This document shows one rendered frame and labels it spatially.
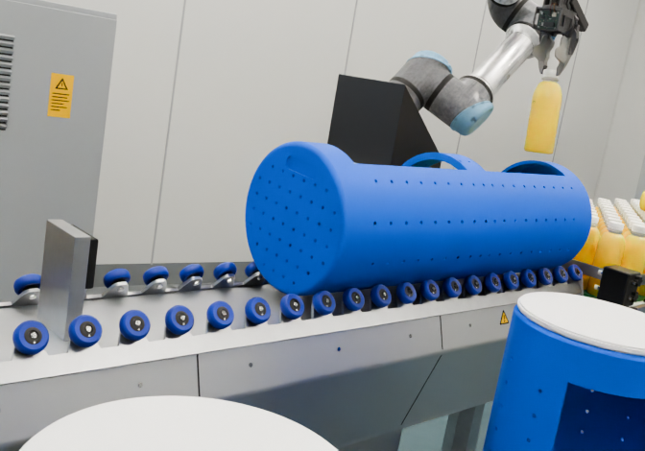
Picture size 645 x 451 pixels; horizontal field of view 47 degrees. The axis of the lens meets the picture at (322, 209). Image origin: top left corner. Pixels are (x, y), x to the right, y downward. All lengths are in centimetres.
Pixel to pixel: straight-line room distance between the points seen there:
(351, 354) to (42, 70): 163
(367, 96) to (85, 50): 113
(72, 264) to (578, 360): 76
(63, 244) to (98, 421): 48
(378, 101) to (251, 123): 263
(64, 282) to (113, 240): 313
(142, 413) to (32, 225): 206
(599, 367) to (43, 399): 80
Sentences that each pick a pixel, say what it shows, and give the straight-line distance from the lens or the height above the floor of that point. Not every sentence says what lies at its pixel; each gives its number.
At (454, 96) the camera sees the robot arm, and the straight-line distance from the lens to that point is 202.
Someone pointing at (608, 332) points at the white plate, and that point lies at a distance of 127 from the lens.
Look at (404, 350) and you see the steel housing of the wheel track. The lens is 150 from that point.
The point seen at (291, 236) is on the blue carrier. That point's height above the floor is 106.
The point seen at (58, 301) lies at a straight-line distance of 115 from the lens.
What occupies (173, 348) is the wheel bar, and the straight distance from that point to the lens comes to 115.
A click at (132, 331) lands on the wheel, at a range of 110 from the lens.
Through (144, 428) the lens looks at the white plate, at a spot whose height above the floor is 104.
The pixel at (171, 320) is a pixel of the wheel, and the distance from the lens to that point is 114.
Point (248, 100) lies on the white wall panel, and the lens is 443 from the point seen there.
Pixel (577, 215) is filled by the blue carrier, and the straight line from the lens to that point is 190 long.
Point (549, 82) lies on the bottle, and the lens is 191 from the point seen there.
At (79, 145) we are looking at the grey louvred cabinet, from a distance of 272.
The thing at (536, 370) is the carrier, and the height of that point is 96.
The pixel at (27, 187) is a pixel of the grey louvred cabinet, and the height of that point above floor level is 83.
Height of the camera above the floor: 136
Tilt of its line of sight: 10 degrees down
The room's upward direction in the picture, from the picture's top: 9 degrees clockwise
